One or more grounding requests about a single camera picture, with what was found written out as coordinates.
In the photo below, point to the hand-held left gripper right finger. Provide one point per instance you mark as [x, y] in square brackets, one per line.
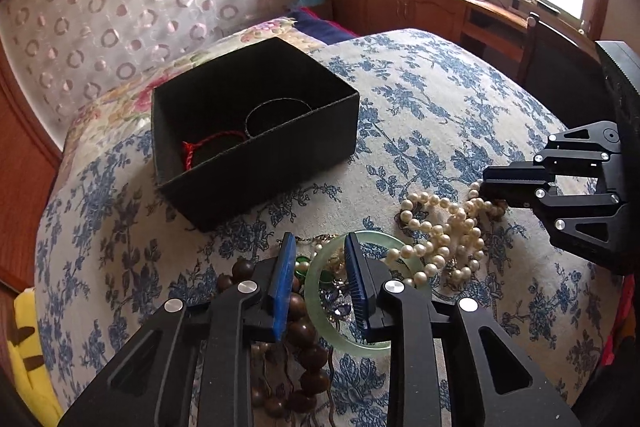
[357, 292]

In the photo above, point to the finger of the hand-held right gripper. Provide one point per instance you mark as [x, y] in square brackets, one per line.
[580, 217]
[520, 179]

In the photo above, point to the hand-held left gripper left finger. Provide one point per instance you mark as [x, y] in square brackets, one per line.
[281, 292]

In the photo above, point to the green jade bangle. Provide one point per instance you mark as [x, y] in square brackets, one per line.
[312, 302]

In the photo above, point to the black jewelry box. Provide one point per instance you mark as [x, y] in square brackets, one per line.
[280, 157]

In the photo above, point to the crystal jewelry piece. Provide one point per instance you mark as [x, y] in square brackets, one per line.
[337, 292]

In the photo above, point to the green glass bead jewelry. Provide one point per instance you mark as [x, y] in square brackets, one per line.
[301, 266]

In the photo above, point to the red cloth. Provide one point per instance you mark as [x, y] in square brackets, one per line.
[617, 327]

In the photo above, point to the blue floral blanket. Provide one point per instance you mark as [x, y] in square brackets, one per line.
[425, 107]

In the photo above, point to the black device on counter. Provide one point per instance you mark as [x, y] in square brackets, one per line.
[547, 6]

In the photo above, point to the wooden cabinet counter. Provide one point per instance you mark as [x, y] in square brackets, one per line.
[390, 7]

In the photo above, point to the pink floral quilt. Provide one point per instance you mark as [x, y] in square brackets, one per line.
[125, 102]

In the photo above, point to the navy blanket with red edge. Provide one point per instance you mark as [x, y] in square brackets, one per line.
[320, 24]

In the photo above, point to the yellow plush toy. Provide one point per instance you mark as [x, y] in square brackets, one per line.
[30, 357]

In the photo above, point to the circle patterned sheer curtain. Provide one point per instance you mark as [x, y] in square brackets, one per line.
[125, 7]

